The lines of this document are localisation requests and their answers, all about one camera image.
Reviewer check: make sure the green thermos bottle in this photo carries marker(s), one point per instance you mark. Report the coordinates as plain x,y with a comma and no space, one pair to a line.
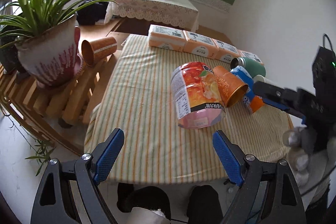
252,67

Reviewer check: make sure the brown gold paper cup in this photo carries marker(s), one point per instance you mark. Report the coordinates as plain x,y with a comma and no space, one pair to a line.
231,88

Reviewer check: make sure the lace-covered side table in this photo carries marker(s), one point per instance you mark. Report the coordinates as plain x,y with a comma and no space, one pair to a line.
177,13

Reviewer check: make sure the dark potted plant behind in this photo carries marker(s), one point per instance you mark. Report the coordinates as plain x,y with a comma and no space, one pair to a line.
9,55

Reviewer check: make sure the black bag on floor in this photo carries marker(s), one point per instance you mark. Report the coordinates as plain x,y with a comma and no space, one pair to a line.
89,15

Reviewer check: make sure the striped yellow tablecloth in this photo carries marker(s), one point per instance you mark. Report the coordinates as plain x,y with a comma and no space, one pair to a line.
156,150

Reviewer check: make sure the right hand grey glove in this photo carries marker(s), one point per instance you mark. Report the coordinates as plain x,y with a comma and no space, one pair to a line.
309,168

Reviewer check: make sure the brown paper cup on bench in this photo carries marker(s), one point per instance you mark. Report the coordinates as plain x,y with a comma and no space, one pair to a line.
97,50

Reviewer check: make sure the white paper cup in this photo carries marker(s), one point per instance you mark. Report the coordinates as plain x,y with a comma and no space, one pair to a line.
260,78

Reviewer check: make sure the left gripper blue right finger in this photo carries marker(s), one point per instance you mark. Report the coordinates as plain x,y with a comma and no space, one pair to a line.
282,202

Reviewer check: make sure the blue orange label plastic cup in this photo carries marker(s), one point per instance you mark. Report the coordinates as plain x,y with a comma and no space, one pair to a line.
250,99

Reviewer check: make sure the orange tissue pack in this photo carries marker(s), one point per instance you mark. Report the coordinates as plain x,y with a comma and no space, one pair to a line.
200,45
251,56
226,52
166,38

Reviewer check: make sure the spider plant in white-red pot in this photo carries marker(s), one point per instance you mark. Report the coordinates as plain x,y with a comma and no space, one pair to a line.
46,37

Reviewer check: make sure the wooden slatted bench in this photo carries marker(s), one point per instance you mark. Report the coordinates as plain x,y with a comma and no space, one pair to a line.
59,115

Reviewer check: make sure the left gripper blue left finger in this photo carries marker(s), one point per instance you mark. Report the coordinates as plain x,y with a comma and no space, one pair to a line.
54,201

